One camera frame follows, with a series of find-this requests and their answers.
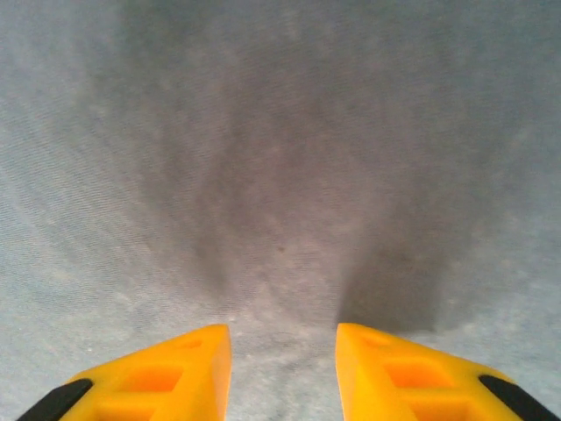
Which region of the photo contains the blue t-shirt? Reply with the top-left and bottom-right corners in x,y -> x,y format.
0,0 -> 561,421

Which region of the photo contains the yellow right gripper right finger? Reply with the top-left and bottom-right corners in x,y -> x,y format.
335,322 -> 561,421

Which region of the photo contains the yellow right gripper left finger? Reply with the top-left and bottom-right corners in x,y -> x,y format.
17,323 -> 232,421

